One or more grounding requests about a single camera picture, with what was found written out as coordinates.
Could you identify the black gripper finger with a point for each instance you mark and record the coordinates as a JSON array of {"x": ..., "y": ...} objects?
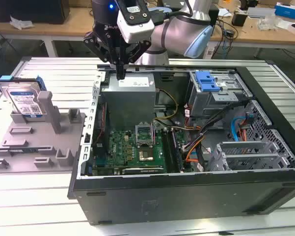
[
  {"x": 140, "y": 51},
  {"x": 98, "y": 45}
]

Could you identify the hard disk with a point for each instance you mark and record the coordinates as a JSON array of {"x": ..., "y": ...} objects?
[{"x": 22, "y": 98}]

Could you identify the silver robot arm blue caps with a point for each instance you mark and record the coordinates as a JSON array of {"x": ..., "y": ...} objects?
[{"x": 176, "y": 32}]

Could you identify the black tower behind arm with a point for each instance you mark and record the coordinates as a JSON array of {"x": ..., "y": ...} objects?
[{"x": 214, "y": 14}]

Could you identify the metal disk bay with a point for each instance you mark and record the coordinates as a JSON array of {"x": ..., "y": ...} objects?
[{"x": 248, "y": 147}]

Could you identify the wooden desk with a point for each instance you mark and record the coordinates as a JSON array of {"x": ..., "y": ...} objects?
[{"x": 76, "y": 27}]

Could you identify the grey power supply unit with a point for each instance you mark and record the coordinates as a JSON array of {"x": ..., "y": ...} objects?
[{"x": 130, "y": 103}]

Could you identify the black computer tower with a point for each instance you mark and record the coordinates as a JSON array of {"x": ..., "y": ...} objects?
[{"x": 39, "y": 12}]

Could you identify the blue plastic drive latch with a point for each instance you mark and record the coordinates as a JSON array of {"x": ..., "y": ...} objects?
[{"x": 203, "y": 81}]

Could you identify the white label tag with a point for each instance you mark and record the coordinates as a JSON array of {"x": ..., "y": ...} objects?
[{"x": 210, "y": 52}]

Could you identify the crumpled white paper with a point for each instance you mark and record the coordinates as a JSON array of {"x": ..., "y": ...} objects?
[{"x": 20, "y": 23}]

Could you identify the metal locking lever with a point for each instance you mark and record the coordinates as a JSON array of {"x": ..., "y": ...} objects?
[{"x": 153, "y": 134}]

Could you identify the metal optical drive cage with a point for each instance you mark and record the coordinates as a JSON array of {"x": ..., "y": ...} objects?
[{"x": 211, "y": 103}]

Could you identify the green motherboard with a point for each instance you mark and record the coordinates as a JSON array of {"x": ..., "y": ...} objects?
[{"x": 120, "y": 147}]

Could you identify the black RAM slot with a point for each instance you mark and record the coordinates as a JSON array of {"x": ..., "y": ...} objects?
[
  {"x": 171, "y": 150},
  {"x": 166, "y": 150}
]

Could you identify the small black box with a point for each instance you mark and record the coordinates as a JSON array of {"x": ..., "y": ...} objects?
[{"x": 239, "y": 19}]

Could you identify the CPU socket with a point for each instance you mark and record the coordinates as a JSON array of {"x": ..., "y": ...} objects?
[{"x": 147, "y": 156}]

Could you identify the installed RAM stick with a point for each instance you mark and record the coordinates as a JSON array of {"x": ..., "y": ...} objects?
[{"x": 177, "y": 152}]

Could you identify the grey parts rack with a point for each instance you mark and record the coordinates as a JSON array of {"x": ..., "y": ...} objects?
[{"x": 39, "y": 137}]

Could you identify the black graphics card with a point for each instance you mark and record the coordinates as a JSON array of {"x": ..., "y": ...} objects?
[{"x": 142, "y": 170}]

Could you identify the RAM stick on rack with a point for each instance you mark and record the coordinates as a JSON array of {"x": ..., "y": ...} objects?
[{"x": 29, "y": 149}]

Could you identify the flat silver device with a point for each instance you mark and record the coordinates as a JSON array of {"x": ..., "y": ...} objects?
[{"x": 260, "y": 12}]

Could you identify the clear plastic bags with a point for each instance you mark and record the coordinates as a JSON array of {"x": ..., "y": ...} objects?
[{"x": 266, "y": 23}]

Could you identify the black PC case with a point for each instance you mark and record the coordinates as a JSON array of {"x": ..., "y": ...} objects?
[{"x": 186, "y": 196}]

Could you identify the blue cardboard box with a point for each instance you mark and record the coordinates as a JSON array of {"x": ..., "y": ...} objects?
[{"x": 287, "y": 11}]

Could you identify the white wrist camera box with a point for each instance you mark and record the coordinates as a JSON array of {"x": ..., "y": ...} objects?
[{"x": 137, "y": 32}]

